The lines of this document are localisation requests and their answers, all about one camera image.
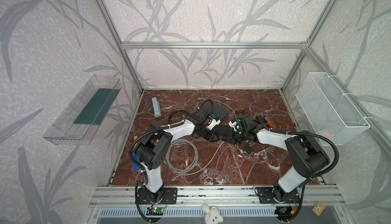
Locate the white wire mesh basket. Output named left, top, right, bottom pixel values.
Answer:
left=296, top=72, right=371, bottom=146

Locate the long grey thin cable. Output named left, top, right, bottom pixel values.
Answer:
left=198, top=97, right=237, bottom=124

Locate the blue trowel wooden handle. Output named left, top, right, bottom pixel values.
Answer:
left=129, top=147, right=140, bottom=172

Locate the green lit controller board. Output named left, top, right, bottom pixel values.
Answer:
left=146, top=207, right=166, bottom=216

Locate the black network switch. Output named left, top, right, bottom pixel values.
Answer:
left=198, top=125, right=241, bottom=144

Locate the coiled black cable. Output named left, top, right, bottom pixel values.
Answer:
left=167, top=110, right=196, bottom=124

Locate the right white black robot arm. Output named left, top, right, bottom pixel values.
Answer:
left=228, top=116, right=339, bottom=203

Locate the coiled grey ethernet cable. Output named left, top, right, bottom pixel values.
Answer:
left=164, top=138, right=225, bottom=180

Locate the white plush toy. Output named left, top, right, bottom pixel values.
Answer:
left=202, top=204, right=224, bottom=224

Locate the light blue rectangular block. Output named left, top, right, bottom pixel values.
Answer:
left=152, top=97, right=161, bottom=118

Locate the dark grey flat box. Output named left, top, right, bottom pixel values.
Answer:
left=203, top=101, right=229, bottom=121

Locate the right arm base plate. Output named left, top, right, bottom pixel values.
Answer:
left=255, top=187, right=300, bottom=204

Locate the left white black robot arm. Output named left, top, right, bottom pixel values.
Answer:
left=128, top=107, right=228, bottom=194

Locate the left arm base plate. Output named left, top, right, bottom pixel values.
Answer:
left=135, top=187, right=178, bottom=205

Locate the orange handled tool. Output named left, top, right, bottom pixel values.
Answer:
left=263, top=117, right=276, bottom=130

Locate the black power adapter with cable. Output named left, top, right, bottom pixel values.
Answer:
left=243, top=121, right=260, bottom=155

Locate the pink object in basket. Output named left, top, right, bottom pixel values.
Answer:
left=317, top=129, right=334, bottom=140

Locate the clear acrylic wall shelf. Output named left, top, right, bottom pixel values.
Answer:
left=43, top=75, right=122, bottom=146

